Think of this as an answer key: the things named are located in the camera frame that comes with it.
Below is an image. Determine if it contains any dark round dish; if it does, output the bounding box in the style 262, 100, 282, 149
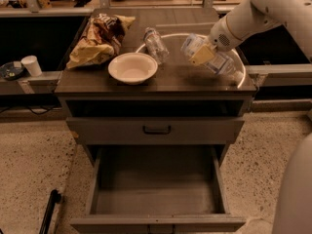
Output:
0, 61, 25, 81

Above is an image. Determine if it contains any brown yellow chip bag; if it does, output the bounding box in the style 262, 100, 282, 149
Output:
66, 13, 136, 69

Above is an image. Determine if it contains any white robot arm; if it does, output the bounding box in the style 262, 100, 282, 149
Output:
190, 0, 312, 234

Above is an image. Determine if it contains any black cable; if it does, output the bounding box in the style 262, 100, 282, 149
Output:
0, 104, 61, 116

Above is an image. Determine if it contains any closed top drawer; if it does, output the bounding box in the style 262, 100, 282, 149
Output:
66, 117, 244, 145

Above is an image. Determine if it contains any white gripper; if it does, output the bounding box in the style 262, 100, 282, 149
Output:
190, 17, 242, 66

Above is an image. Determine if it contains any open middle drawer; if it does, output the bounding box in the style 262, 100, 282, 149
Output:
70, 145, 246, 234

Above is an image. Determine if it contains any labelled blue plastic bottle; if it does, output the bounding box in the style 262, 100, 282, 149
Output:
181, 33, 244, 85

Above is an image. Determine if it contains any black bar on floor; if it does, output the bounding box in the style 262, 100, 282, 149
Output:
39, 189, 61, 234

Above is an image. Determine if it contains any white paper cup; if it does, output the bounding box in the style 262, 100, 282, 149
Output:
21, 56, 42, 77

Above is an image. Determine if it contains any clear crumpled plastic bottle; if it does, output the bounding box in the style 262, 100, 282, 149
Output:
143, 27, 169, 65

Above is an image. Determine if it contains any grey drawer cabinet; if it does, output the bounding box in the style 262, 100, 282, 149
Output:
56, 7, 255, 158

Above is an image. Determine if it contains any metal rail shelf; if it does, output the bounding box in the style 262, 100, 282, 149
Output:
0, 71, 62, 96

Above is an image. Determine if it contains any white bowl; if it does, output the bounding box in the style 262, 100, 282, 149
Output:
108, 53, 158, 85

